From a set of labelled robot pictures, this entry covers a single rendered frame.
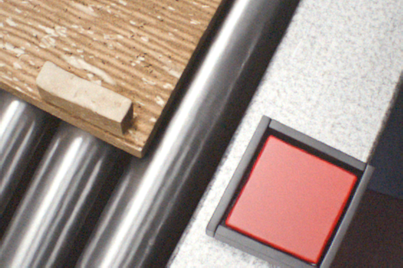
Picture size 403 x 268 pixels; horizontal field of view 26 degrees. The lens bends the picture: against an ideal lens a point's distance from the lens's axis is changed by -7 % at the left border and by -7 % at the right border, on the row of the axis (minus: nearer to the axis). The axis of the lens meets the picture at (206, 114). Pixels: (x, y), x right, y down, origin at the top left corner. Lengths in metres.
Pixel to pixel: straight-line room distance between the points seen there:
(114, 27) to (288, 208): 0.15
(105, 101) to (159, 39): 0.06
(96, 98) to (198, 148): 0.08
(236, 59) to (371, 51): 0.09
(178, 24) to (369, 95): 0.13
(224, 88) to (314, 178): 0.08
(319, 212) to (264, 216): 0.03
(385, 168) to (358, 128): 0.96
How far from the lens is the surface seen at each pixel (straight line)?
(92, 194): 0.56
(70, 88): 0.52
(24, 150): 0.57
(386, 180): 1.52
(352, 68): 0.58
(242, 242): 0.52
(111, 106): 0.51
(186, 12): 0.56
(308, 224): 0.53
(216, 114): 0.56
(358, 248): 1.49
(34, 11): 0.57
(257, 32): 0.58
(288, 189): 0.53
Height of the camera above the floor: 1.44
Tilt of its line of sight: 70 degrees down
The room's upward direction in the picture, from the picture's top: 3 degrees clockwise
